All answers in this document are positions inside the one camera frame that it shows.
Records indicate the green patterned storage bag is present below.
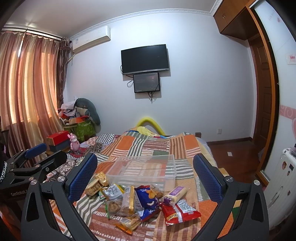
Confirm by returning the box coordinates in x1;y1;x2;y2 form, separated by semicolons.
73;120;96;143

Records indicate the clear bag of cookies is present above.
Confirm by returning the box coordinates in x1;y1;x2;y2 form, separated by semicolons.
106;198;122;216

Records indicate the wooden overhead cabinet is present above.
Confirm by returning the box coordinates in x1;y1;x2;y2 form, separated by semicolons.
214;0;258;40

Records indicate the patchwork striped bed quilt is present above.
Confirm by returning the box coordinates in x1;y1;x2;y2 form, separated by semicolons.
43;131;242;241

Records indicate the grey pillow on pile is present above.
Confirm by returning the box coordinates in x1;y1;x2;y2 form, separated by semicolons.
74;98;101;126

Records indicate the blue snack packet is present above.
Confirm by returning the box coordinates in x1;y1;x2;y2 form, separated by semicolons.
135;185;160;222

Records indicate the silver foil snack packet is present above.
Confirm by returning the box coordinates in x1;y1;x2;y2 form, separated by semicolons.
101;184;124;200

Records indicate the golden wrapped pastry pack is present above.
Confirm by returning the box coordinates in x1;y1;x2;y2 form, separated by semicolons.
95;172;109;187

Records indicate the red and black box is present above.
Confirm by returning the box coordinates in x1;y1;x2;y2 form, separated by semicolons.
46;131;70;152

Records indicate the white appliance with stickers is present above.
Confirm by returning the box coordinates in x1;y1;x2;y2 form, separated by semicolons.
264;148;295;230

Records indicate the orange edged cracker pack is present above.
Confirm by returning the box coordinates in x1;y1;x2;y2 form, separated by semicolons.
115;215;142;235

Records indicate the long clear biscuit sleeve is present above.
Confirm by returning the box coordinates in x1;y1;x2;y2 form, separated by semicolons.
118;186;135;217

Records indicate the pink plush rabbit toy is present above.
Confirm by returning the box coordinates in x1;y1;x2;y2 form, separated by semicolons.
67;133;80;153

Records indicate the white wall air conditioner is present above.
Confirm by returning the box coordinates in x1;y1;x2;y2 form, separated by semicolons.
72;26;111;54

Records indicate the clothes pile on chair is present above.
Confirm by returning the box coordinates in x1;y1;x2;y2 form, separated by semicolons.
58;98;90;126

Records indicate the clear plastic storage box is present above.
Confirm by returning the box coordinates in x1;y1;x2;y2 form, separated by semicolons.
106;155;177;192

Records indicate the orange pink window curtain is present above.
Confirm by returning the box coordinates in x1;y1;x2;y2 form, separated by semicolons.
1;31;65;155

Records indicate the small black wall monitor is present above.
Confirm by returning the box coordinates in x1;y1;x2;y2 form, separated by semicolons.
133;72;160;93

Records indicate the brown wooden door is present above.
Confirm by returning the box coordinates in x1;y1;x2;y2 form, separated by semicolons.
248;34;273;161

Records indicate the red snack packet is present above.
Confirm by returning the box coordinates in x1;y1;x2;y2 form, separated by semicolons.
161;199;201;226

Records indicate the large black wall television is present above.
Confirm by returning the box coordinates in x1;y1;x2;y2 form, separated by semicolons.
121;44;170;75

